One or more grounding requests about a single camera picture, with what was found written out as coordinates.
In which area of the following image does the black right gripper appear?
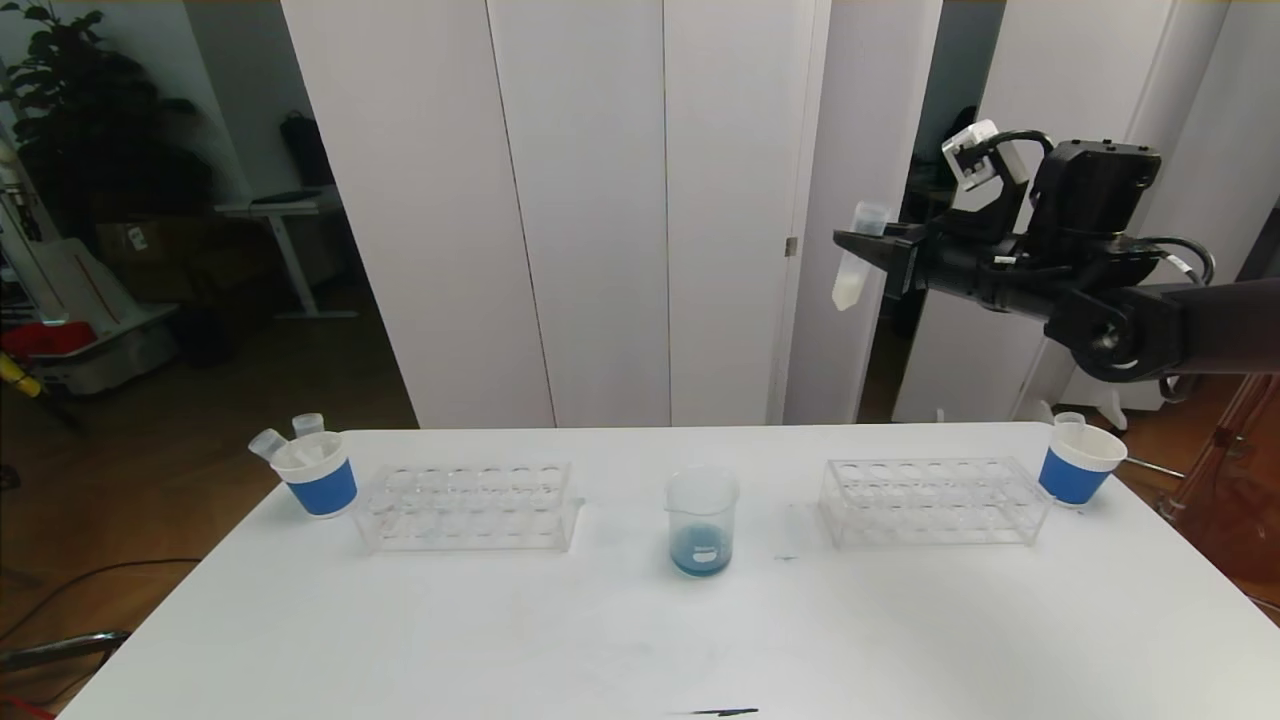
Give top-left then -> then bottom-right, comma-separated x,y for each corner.
832,222 -> 1010,313

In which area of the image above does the test tube with yellowish pigment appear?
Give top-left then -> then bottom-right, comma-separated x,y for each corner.
831,201 -> 892,312

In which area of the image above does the clear acrylic test tube rack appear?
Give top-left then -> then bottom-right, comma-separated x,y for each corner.
818,456 -> 1051,548
355,458 -> 584,553

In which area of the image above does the clear plastic beaker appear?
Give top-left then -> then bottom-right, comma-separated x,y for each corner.
666,466 -> 741,578

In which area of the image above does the white folding partition screen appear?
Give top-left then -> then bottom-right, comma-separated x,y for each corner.
1060,0 -> 1280,413
890,0 -> 1231,425
282,0 -> 943,430

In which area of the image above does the blue banded white paper cup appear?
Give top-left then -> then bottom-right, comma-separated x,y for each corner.
270,432 -> 359,519
1036,422 -> 1129,507

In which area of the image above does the black backpack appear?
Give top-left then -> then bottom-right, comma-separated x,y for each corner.
281,113 -> 339,191

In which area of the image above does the white standing desk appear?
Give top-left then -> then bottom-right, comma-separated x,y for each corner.
218,192 -> 359,323

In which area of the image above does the black bin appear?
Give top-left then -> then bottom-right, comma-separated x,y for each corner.
172,305 -> 239,371

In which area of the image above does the brown cardboard box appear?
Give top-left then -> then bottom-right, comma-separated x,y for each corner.
95,220 -> 226,269

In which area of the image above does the green potted plant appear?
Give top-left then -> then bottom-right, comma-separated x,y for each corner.
0,0 -> 213,246

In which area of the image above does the white machine base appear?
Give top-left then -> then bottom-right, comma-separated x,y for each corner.
0,150 -> 183,398

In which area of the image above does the red flat object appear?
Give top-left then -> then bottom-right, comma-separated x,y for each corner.
0,322 -> 98,365

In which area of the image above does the yellow object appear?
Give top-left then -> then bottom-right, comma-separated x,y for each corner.
0,352 -> 46,399

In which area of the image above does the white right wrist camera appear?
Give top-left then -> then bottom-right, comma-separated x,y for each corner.
941,119 -> 1031,192

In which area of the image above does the black camera cable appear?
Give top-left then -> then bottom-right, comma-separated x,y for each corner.
985,130 -> 1057,161

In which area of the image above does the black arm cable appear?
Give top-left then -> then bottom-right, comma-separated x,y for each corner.
1140,236 -> 1217,403

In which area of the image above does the metal frame stand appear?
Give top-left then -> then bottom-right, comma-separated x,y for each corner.
1160,375 -> 1280,611

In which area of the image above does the black floor cable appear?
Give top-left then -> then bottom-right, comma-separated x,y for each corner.
0,556 -> 204,643

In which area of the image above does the metal chair frame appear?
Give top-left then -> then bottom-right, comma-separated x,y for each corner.
0,628 -> 133,720

